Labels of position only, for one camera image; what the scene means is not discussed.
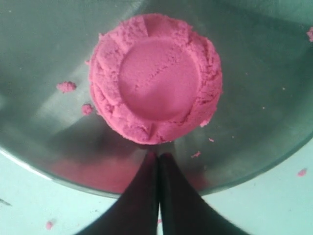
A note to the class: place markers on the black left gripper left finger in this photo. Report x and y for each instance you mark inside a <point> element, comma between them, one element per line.
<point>136,210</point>

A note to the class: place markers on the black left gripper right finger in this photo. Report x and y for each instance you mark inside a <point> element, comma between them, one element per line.
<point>183,211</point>

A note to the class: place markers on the round steel plate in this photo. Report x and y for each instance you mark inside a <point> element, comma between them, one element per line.
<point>264,116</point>

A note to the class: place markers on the pink putty lump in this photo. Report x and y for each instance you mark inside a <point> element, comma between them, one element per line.
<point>153,79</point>

